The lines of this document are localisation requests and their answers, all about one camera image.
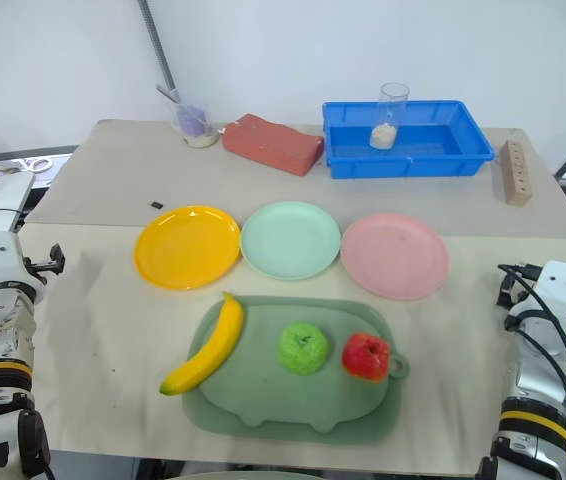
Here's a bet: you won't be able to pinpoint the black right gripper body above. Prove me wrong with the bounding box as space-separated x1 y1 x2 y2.
495 278 520 330

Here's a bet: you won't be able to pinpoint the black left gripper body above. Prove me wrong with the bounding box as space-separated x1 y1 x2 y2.
22 243 67 284

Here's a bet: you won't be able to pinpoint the pink plastic plate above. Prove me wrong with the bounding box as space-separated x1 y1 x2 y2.
340 212 450 302

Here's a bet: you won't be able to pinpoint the yellow plastic plate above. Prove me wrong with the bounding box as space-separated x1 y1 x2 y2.
133 204 242 291

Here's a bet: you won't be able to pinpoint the mint green plastic plate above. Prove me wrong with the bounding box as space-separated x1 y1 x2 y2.
240 200 343 281

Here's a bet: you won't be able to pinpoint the white box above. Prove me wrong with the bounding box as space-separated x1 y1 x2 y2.
0 171 37 217

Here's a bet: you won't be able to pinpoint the wooden block with holes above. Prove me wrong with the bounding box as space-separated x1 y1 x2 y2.
498 139 535 207

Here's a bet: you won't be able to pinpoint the red apple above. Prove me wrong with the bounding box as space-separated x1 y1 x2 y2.
341 332 393 384

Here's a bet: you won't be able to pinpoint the yellow banana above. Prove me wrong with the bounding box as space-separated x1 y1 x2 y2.
158 291 246 397

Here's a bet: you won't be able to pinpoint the purple object in beaker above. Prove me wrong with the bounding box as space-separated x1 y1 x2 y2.
176 103 207 137

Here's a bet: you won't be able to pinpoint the clear beaker with grains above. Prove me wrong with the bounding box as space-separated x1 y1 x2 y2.
169 89 222 149

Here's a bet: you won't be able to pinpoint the blue plastic bin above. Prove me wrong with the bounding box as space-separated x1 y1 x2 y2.
321 99 496 180

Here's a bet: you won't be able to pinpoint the tall clear glass with grains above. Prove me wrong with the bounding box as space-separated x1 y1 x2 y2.
368 82 410 150

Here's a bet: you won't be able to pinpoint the green apple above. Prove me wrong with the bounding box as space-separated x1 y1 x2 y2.
276 321 330 376

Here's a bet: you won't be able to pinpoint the grey metal pole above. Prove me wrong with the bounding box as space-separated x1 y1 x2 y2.
136 0 176 94

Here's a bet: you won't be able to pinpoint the red brick-shaped sponge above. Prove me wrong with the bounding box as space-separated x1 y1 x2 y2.
221 113 325 177

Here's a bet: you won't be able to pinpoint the green pig-shaped tray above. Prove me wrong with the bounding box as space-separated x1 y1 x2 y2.
181 294 410 445

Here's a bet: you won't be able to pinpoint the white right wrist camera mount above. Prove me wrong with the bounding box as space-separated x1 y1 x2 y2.
526 259 566 324

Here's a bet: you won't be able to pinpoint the white-handled scissors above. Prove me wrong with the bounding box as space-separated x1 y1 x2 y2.
11 155 56 174

